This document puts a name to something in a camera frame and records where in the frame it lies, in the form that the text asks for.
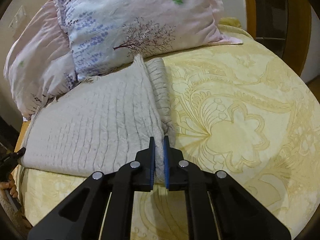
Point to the wooden headboard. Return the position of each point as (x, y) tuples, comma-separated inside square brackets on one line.
[(283, 27)]

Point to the white wall switch plate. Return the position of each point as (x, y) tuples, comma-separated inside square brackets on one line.
[(18, 20)]

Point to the person's left hand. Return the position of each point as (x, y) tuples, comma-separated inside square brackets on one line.
[(8, 185)]

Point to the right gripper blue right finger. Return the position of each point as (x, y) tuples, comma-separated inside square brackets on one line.
[(218, 207)]

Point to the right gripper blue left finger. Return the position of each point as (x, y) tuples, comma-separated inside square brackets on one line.
[(101, 207)]

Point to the pink floral pillow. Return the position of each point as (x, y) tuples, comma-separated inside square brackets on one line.
[(39, 66)]

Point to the yellow patterned bedspread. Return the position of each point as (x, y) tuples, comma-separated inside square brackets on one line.
[(241, 109)]

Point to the white lavender print pillow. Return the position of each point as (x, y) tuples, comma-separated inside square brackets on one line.
[(106, 34)]

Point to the grey cable-knit sweater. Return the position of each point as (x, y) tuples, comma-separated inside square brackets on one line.
[(103, 122)]

